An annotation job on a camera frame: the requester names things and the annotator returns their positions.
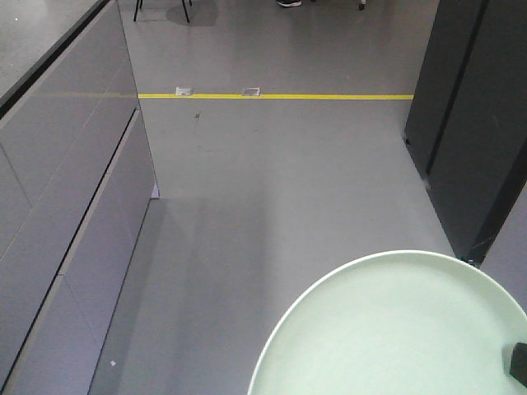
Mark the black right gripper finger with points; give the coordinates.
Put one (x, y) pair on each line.
(518, 364)

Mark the light green round plate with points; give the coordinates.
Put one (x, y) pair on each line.
(398, 322)

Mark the black tall cabinet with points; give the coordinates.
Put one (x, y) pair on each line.
(466, 128)

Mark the dark shoe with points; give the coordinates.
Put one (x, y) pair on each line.
(289, 3)

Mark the grey kitchen cabinet left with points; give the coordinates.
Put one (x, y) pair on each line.
(76, 180)

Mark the black chair legs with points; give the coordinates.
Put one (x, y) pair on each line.
(184, 6)

